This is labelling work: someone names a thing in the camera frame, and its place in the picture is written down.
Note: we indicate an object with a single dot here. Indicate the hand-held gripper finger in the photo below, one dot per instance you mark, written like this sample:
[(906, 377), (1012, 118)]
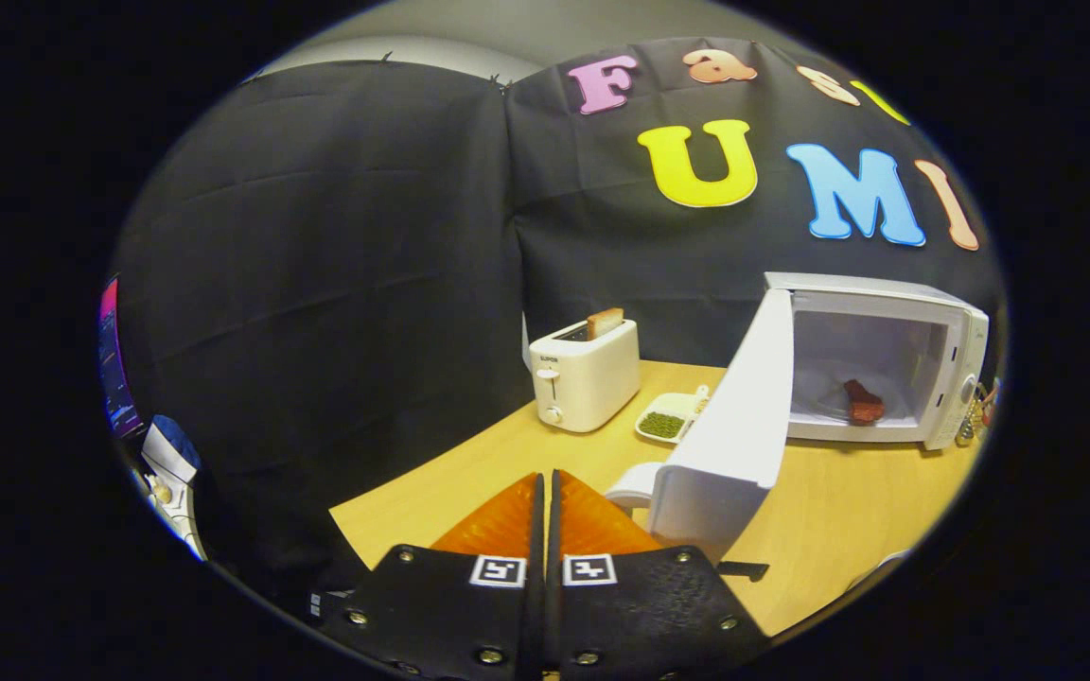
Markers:
[(554, 615), (536, 615)]

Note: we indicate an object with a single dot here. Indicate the white toaster oven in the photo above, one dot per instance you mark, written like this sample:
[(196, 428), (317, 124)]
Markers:
[(744, 426)]

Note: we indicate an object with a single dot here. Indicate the red meat piece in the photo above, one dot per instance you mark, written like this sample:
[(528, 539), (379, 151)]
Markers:
[(864, 405)]

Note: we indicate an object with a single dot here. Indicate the white bread toaster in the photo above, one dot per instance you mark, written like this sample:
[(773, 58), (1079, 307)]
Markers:
[(588, 378)]

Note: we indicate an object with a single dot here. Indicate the white divided bean tray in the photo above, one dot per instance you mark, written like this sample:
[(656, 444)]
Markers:
[(677, 404)]

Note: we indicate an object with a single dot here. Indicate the toast slice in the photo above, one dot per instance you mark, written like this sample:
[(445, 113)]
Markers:
[(605, 323)]

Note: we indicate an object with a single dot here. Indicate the glass turntable plate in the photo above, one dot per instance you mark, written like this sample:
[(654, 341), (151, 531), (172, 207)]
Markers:
[(829, 402)]

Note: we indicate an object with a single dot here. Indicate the white and blue object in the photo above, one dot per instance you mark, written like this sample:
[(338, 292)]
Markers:
[(167, 454)]

